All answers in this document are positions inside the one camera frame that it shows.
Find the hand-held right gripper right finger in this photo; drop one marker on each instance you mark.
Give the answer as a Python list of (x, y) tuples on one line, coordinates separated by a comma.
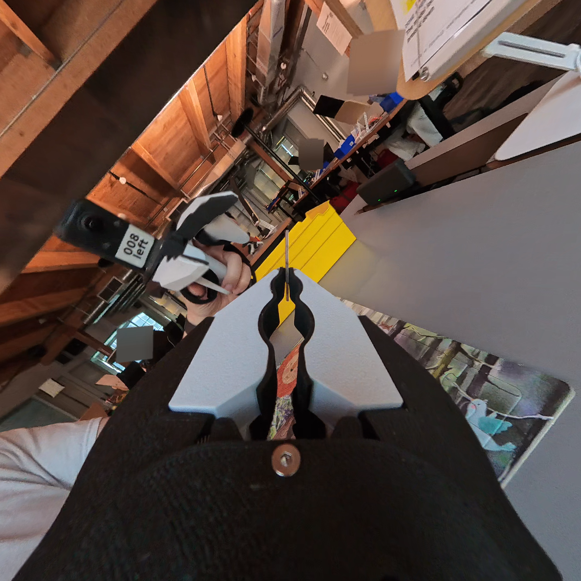
[(354, 363)]

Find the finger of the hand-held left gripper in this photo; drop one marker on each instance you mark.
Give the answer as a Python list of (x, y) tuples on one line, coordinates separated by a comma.
[(204, 213), (181, 270)]

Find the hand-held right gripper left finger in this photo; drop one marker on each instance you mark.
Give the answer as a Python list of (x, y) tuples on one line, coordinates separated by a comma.
[(222, 363)]

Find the animal jigsaw puzzle board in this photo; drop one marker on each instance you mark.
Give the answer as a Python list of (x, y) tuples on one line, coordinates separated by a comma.
[(499, 390)]

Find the adjacent grey desk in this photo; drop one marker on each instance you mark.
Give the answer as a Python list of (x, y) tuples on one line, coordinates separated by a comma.
[(454, 154)]

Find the person's left hand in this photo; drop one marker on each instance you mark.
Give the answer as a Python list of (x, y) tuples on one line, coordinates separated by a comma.
[(238, 277)]

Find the black light stand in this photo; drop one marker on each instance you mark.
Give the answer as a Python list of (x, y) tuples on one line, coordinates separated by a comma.
[(272, 150)]

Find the yellow plastic bin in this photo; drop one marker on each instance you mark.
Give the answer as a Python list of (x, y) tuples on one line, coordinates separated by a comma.
[(313, 245)]

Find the cluttered background workbench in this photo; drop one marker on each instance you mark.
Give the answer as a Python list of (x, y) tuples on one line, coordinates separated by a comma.
[(363, 140)]

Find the black box with green light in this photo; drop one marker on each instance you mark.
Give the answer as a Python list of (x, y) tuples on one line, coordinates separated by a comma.
[(386, 181)]

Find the white paper notice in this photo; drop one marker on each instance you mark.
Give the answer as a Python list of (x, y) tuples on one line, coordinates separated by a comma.
[(333, 31)]

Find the instruction sheet on stand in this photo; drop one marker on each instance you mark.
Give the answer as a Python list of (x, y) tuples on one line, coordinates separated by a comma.
[(408, 88)]

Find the printed instruction sheet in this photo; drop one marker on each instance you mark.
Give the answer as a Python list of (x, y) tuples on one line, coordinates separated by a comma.
[(435, 31)]

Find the white metal stand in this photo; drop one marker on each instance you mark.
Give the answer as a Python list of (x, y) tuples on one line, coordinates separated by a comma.
[(544, 118)]

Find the metal ventilation duct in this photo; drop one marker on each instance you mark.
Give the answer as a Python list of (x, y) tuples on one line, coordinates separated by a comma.
[(270, 41)]

